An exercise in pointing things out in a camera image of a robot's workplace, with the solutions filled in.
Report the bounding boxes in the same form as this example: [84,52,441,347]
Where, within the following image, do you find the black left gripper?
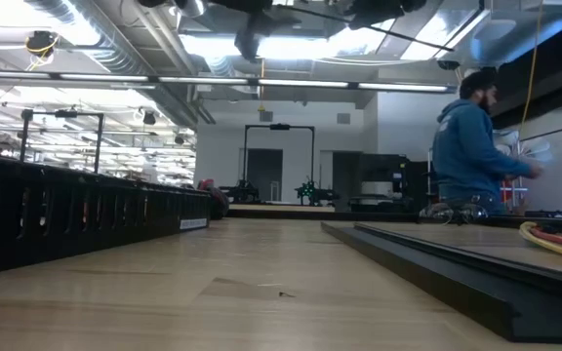
[234,10,302,62]

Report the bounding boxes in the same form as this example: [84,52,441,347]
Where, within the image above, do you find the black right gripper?
[343,0,428,30]

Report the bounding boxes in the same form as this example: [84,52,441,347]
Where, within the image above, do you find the black slotted cable raceway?
[0,152,213,279]

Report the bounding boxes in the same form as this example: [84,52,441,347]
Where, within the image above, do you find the black raceway lid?
[320,219,562,345]

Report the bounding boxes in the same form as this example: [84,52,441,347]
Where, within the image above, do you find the coloured cable bundle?
[518,220,562,264]

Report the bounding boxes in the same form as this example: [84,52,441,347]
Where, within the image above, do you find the long ceiling light bar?
[0,69,460,95]

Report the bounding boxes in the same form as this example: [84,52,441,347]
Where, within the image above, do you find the black equipment cabinet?
[332,150,433,214]

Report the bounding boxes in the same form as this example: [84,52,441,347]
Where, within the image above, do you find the green-lit robot device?
[294,179,341,207]

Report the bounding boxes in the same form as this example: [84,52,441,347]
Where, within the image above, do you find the person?
[430,70,546,216]

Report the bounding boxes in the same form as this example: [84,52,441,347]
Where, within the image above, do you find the white floor lamp shades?
[494,129,554,167]

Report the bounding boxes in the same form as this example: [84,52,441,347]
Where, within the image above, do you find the tall black gantry frame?
[242,123,317,204]

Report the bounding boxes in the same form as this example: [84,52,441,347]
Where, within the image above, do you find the yellow hanging cable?
[519,0,546,129]

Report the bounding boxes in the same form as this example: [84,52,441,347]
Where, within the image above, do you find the wide black gantry frame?
[19,108,106,176]

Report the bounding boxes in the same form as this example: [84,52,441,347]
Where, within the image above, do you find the black aluminium table frame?
[225,207,562,234]

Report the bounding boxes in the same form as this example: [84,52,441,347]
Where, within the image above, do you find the black ceiling cord reel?
[23,29,61,68]

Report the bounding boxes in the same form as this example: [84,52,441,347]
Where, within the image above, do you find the tangled thin wire bundle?
[418,201,491,226]

